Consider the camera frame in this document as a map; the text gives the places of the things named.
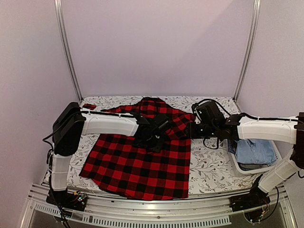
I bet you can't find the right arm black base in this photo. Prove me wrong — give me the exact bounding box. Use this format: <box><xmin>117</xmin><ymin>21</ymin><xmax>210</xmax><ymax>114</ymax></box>
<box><xmin>229</xmin><ymin>187</ymin><xmax>270</xmax><ymax>212</ymax></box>

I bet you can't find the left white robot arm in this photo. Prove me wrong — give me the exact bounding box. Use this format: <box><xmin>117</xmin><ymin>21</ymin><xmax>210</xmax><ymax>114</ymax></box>
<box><xmin>43</xmin><ymin>102</ymin><xmax>171</xmax><ymax>206</ymax></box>

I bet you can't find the dark checked shirt in basket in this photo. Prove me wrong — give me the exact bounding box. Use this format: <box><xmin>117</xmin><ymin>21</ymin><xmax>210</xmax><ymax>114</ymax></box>
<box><xmin>227</xmin><ymin>140</ymin><xmax>238</xmax><ymax>155</ymax></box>

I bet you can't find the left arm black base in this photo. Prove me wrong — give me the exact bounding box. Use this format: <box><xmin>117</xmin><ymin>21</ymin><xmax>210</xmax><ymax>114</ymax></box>
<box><xmin>46</xmin><ymin>189</ymin><xmax>87</xmax><ymax>211</ymax></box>

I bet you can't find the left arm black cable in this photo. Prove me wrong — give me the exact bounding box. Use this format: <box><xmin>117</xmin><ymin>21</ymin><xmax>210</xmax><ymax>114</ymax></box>
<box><xmin>42</xmin><ymin>133</ymin><xmax>55</xmax><ymax>152</ymax></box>

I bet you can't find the aluminium frame post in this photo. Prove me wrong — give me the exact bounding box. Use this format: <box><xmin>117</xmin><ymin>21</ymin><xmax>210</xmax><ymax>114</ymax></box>
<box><xmin>54</xmin><ymin>0</ymin><xmax>83</xmax><ymax>101</ymax></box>
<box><xmin>233</xmin><ymin>0</ymin><xmax>261</xmax><ymax>103</ymax></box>

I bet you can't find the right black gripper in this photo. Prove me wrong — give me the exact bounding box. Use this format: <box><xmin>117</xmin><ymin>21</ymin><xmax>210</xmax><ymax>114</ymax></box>
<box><xmin>184</xmin><ymin>121</ymin><xmax>218</xmax><ymax>139</ymax></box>

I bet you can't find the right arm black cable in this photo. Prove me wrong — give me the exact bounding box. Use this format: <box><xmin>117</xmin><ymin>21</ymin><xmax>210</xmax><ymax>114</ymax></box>
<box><xmin>203</xmin><ymin>136</ymin><xmax>223</xmax><ymax>150</ymax></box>

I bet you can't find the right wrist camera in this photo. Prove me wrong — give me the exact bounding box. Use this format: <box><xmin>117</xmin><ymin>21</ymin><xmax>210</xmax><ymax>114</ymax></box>
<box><xmin>191</xmin><ymin>100</ymin><xmax>225</xmax><ymax>124</ymax></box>

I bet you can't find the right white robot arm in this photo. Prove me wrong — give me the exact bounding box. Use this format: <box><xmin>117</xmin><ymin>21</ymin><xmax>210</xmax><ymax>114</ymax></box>
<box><xmin>186</xmin><ymin>114</ymin><xmax>304</xmax><ymax>207</ymax></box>

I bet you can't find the right aluminium frame post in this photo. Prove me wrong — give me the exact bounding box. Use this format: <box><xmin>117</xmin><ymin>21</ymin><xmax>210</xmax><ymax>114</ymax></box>
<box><xmin>233</xmin><ymin>0</ymin><xmax>261</xmax><ymax>103</ymax></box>

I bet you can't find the left aluminium frame post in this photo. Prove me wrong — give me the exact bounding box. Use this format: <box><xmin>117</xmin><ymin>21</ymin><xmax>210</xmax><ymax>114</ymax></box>
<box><xmin>54</xmin><ymin>0</ymin><xmax>83</xmax><ymax>101</ymax></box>

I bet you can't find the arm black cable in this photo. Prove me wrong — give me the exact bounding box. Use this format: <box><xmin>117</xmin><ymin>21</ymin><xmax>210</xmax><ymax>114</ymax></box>
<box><xmin>42</xmin><ymin>133</ymin><xmax>55</xmax><ymax>152</ymax></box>
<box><xmin>203</xmin><ymin>136</ymin><xmax>223</xmax><ymax>150</ymax></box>

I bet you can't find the white plastic laundry basket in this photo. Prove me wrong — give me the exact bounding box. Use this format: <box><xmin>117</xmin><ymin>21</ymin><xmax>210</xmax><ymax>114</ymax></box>
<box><xmin>228</xmin><ymin>141</ymin><xmax>282</xmax><ymax>175</ymax></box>

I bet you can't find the floral patterned table cloth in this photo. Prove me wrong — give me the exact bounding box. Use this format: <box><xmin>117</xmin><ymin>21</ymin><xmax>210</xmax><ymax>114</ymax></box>
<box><xmin>42</xmin><ymin>95</ymin><xmax>269</xmax><ymax>196</ymax></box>

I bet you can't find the red black plaid shirt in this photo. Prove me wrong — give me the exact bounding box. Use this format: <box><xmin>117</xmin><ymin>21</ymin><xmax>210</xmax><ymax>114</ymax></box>
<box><xmin>80</xmin><ymin>97</ymin><xmax>195</xmax><ymax>200</ymax></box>

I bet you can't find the aluminium front rail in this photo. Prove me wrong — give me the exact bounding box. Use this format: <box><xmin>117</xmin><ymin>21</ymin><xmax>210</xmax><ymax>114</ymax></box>
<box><xmin>19</xmin><ymin>182</ymin><xmax>299</xmax><ymax>228</ymax></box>

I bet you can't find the light blue collared shirt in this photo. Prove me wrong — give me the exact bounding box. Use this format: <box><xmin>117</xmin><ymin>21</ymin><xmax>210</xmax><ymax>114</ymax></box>
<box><xmin>235</xmin><ymin>139</ymin><xmax>276</xmax><ymax>165</ymax></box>

